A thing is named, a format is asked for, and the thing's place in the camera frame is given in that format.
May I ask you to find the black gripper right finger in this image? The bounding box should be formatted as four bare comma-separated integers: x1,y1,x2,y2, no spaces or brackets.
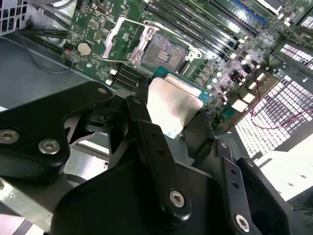
184,114,295,235

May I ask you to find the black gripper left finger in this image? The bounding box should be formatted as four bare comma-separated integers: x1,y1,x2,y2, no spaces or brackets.
0,81,193,224

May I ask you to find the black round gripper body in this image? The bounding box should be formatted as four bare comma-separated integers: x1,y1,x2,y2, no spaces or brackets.
50,144,245,235

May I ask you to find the silver CPU with green edge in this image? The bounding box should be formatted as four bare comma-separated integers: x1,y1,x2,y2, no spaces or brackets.
146,65,211,139

